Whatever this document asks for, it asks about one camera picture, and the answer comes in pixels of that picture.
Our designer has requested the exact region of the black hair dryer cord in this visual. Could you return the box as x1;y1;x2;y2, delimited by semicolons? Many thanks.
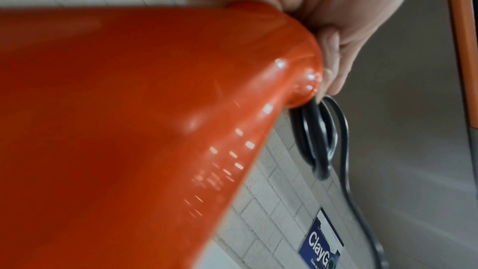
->
289;95;386;269

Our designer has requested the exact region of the orange hair dryer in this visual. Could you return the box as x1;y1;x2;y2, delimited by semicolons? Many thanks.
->
0;1;324;269

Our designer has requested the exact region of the orange wall trim strip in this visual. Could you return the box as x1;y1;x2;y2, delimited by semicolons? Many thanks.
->
443;0;478;130

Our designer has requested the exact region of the purple wall poster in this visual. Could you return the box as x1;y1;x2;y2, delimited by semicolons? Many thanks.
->
298;207;346;269

